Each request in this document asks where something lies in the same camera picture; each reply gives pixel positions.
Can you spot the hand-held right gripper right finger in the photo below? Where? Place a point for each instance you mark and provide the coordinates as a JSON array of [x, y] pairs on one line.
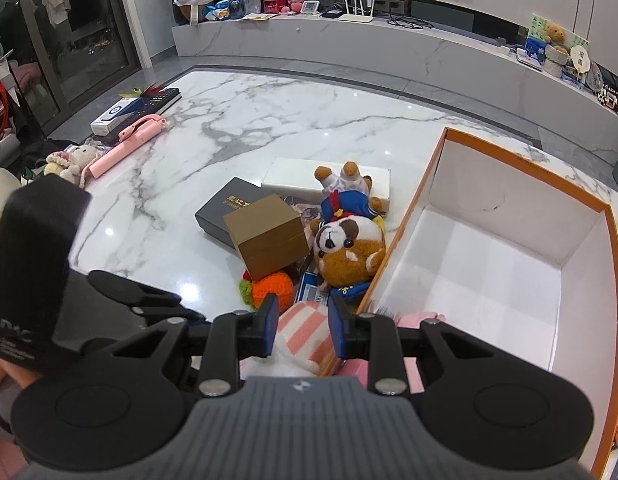
[[338, 330]]

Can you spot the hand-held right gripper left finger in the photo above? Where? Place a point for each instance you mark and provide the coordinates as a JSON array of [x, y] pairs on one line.
[[270, 327]]

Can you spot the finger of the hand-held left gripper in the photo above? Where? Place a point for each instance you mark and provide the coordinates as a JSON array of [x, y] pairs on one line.
[[181, 316], [119, 285]]

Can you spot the pink striped plush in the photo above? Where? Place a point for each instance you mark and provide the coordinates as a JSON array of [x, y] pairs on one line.
[[304, 330]]

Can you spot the brown cardboard box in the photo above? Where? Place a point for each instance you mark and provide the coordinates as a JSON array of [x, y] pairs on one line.
[[269, 240]]

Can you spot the black gift box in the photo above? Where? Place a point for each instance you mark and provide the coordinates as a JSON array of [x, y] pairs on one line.
[[219, 210]]

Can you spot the orange storage box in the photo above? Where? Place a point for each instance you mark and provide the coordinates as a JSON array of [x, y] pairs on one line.
[[489, 270]]

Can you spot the orange crochet fruit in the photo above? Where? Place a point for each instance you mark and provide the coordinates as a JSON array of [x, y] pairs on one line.
[[271, 287]]

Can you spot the blue packet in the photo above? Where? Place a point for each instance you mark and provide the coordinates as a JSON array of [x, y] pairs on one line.
[[311, 287]]

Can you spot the brown bear plush blue outfit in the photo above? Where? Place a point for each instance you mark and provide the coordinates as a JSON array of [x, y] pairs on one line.
[[346, 255]]

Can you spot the small white bunny plush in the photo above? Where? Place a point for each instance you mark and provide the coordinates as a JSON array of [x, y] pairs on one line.
[[81, 157]]

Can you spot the pink selfie stick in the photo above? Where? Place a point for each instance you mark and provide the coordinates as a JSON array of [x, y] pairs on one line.
[[129, 135]]

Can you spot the white and blue box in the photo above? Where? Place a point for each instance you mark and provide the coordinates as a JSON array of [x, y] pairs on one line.
[[114, 115]]

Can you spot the black remote control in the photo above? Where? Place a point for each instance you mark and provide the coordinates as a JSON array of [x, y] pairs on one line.
[[164, 100]]

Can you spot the colourful paper toy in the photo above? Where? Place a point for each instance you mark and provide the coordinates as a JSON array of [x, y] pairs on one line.
[[139, 92]]

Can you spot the marble tv console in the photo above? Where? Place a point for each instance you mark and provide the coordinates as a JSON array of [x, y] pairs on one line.
[[389, 55]]

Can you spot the snack packet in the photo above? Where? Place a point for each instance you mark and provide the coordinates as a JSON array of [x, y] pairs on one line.
[[218, 10]]

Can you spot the beige envelope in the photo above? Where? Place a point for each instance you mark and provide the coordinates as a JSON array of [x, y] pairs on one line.
[[256, 16]]

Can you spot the white router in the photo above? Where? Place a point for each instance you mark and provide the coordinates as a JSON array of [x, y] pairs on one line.
[[356, 17]]

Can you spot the black set-top box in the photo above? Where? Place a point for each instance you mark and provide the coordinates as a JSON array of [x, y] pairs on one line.
[[333, 12]]

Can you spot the red box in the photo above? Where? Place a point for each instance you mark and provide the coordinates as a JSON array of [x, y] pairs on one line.
[[275, 5]]

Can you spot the white digital clock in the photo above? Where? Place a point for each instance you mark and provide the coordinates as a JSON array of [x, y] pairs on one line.
[[311, 6]]

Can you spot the white flat device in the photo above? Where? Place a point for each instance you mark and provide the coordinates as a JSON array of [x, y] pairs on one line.
[[529, 57]]

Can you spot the bear plush in knitted basket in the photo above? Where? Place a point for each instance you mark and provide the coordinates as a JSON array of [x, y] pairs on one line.
[[556, 50]]

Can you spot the blue green picture card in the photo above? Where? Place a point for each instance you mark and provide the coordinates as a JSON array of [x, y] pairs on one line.
[[536, 35]]

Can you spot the checkered toy cars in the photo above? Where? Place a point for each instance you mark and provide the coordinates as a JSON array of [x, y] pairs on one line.
[[611, 97]]

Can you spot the round paper fan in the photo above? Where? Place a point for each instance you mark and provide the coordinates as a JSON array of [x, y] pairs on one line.
[[580, 60]]

